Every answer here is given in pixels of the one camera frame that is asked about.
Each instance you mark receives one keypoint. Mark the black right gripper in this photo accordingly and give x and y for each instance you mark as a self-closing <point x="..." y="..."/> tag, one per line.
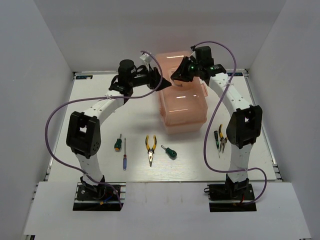
<point x="180" y="74"/>

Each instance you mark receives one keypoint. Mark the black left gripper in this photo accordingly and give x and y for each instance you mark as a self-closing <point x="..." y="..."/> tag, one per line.
<point x="155" y="80"/>

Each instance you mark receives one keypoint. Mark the pink plastic toolbox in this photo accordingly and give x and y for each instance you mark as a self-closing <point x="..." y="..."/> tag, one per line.
<point x="183" y="107"/>

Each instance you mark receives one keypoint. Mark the black green precision screwdriver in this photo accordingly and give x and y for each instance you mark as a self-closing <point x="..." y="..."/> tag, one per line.
<point x="216" y="138"/>

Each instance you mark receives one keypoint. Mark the small yellow pliers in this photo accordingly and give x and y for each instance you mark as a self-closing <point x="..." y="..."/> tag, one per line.
<point x="223" y="140"/>

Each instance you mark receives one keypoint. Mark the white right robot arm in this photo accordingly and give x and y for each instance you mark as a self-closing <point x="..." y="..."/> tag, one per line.
<point x="245" y="122"/>

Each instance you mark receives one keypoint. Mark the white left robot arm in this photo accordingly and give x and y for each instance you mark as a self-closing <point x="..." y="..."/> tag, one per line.
<point x="84" y="128"/>

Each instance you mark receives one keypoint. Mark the large yellow needle-nose pliers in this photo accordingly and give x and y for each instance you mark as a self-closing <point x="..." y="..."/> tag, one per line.
<point x="150" y="148"/>

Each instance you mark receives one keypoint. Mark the green stubby screwdriver orange cap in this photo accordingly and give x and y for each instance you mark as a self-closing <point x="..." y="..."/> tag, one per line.
<point x="118" y="143"/>

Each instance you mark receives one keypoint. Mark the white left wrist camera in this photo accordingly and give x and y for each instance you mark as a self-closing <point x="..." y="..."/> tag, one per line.
<point x="146" y="58"/>

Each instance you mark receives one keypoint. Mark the blue handled thin screwdriver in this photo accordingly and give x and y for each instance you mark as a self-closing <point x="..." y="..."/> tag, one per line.
<point x="124" y="162"/>

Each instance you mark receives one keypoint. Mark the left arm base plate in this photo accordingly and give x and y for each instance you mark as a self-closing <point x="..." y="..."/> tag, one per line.
<point x="106" y="201"/>

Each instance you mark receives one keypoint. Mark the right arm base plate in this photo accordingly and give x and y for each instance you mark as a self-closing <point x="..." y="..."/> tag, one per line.
<point x="221" y="201"/>

